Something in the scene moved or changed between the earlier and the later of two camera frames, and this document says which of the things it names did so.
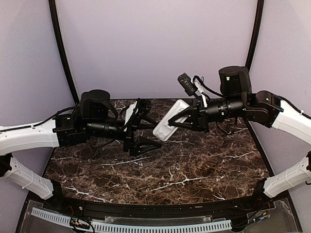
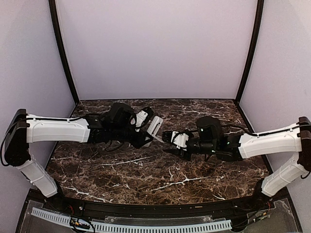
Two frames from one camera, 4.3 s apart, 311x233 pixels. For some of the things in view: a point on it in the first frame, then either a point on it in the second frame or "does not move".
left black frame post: [53, 8] does not move
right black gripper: [198, 117] → [179, 153]
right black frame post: [260, 8] does not move
